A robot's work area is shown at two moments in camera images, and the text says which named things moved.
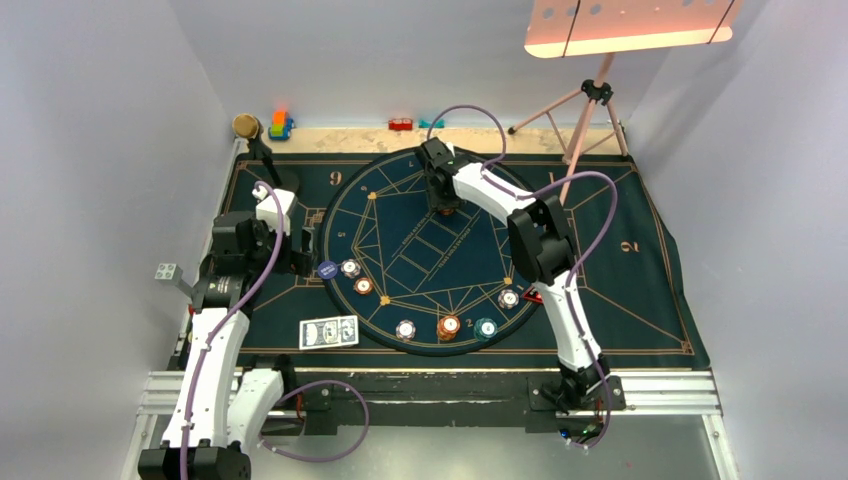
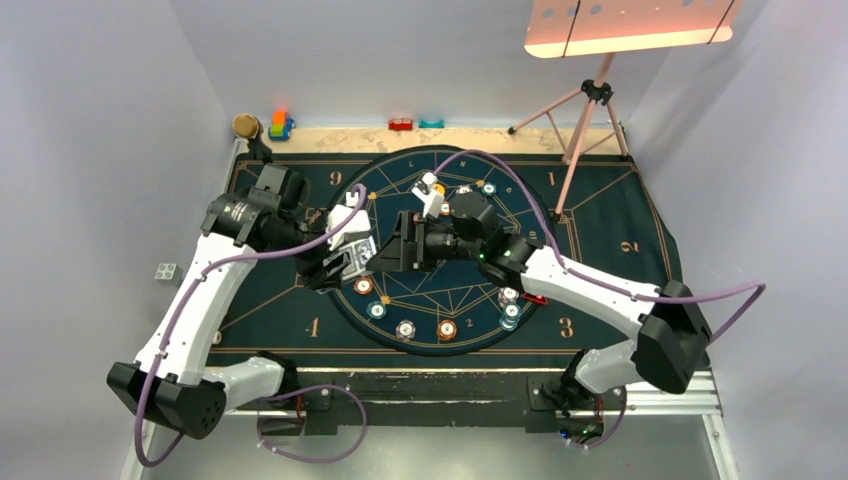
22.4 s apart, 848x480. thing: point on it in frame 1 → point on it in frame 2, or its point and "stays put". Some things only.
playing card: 328,332 → 360,253
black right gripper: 437,201 → 400,255
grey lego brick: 169,273 stays put
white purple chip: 508,299 stays put
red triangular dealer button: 536,298 stays put
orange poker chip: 363,285 stays put
